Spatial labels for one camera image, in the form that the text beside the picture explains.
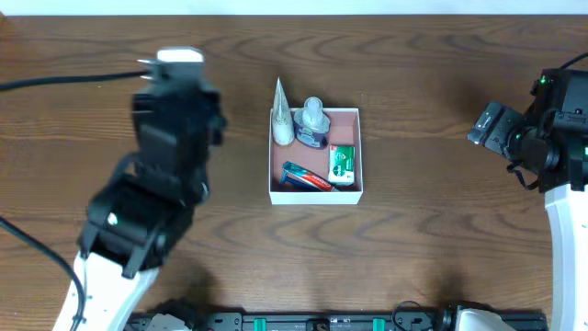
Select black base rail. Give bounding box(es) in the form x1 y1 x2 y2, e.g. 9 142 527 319
123 311 550 331

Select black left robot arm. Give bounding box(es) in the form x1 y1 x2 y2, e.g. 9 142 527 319
54 74 226 330

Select blue foam soap pump bottle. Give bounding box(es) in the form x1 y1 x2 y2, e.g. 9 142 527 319
293 97 331 150

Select white box with pink interior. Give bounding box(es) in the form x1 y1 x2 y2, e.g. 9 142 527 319
267 108 364 205

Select blue disposable razor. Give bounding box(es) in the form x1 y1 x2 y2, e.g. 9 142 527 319
279 170 315 191

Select white cosmetic tube gold cap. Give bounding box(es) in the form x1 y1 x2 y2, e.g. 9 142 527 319
271 78 295 146

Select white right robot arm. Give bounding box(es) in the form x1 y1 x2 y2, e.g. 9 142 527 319
468 102 587 330

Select green white soap bar pack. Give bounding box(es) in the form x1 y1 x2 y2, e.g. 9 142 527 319
327 144 355 186

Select teal toothpaste tube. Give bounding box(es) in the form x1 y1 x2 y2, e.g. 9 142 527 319
282 161 336 192

